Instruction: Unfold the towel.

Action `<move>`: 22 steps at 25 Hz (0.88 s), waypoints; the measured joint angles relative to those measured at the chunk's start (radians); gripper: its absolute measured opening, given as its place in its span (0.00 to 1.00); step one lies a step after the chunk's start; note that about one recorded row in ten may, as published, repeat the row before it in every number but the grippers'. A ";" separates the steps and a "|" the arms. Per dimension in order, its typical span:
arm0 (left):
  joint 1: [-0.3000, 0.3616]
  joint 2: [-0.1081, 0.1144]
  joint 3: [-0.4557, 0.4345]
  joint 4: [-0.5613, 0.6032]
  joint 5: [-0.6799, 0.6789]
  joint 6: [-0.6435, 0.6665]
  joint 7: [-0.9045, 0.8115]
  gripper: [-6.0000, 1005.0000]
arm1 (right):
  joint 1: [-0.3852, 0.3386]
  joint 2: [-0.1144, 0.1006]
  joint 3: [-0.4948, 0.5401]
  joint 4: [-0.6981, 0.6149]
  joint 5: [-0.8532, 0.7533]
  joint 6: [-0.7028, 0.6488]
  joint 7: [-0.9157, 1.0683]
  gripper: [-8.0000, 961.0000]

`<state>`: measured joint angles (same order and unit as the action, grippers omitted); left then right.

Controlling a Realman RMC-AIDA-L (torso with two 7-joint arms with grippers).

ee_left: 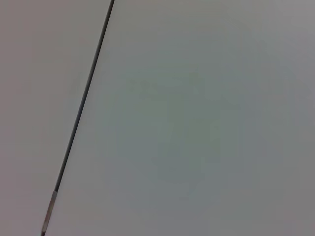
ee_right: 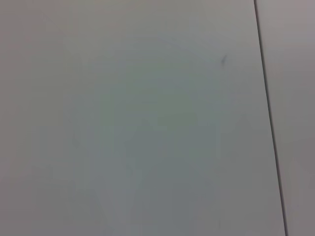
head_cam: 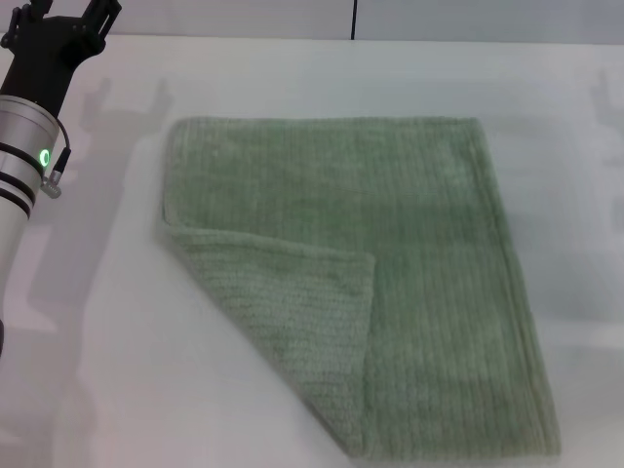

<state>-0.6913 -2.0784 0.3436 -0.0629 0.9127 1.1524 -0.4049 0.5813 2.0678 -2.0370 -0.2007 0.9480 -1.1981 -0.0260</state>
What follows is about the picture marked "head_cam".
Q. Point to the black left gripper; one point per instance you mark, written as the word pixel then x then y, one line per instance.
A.
pixel 44 58

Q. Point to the green ribbed towel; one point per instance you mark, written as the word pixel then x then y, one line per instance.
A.
pixel 419 273

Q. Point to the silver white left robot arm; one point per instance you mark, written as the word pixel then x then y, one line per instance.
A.
pixel 19 141

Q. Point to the black vertical wall strip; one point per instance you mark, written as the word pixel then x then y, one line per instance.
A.
pixel 353 19

